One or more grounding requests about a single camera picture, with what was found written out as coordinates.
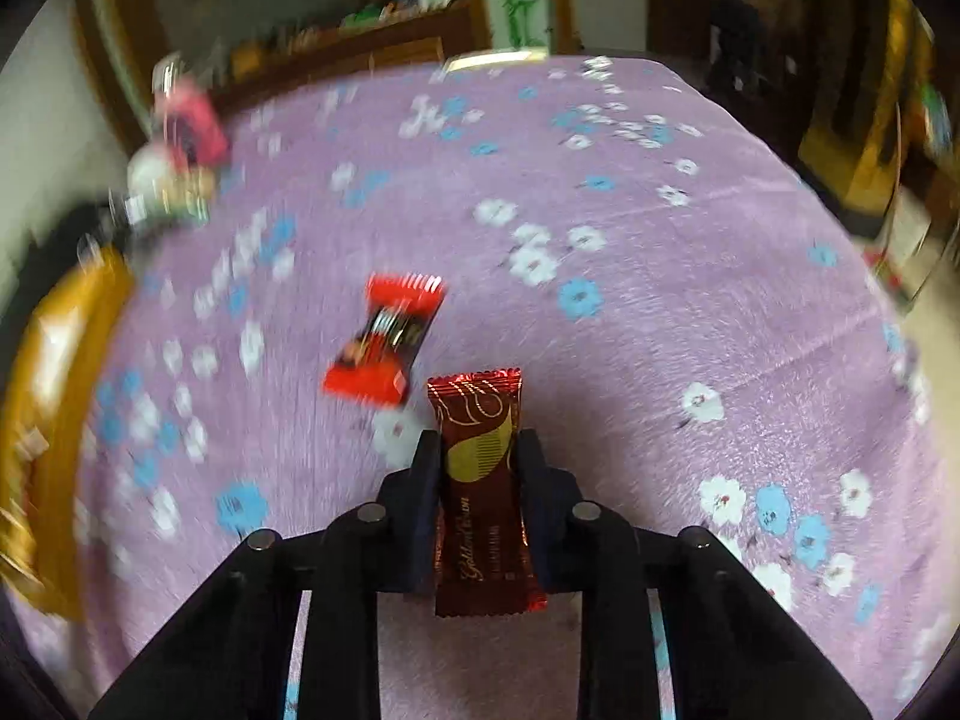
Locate white remote control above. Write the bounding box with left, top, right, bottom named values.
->
left=442, top=49, right=548, bottom=72

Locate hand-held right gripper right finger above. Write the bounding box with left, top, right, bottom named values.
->
left=516, top=427, right=875, bottom=720

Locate pink sleeved bottle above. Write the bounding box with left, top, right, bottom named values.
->
left=154, top=60, right=230, bottom=166

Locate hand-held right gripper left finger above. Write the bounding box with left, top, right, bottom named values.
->
left=88, top=427, right=445, bottom=720

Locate yellow cardboard box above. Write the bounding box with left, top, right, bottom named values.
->
left=0, top=247, right=136, bottom=620

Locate wooden counter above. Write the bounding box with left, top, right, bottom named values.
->
left=225, top=7, right=488, bottom=106

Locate purple floral tablecloth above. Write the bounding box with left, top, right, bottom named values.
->
left=15, top=52, right=953, bottom=720

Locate white bowl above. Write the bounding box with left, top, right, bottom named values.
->
left=126, top=142, right=188, bottom=203

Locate red candy packet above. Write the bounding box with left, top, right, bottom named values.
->
left=322, top=272, right=447, bottom=410

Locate gold trimmed wooden panel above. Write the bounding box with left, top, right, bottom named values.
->
left=799, top=0, right=938, bottom=218

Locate green red snack packet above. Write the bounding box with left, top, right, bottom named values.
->
left=165, top=165, right=218, bottom=222

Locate dark red bar packet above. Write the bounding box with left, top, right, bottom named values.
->
left=426, top=367, right=548, bottom=618

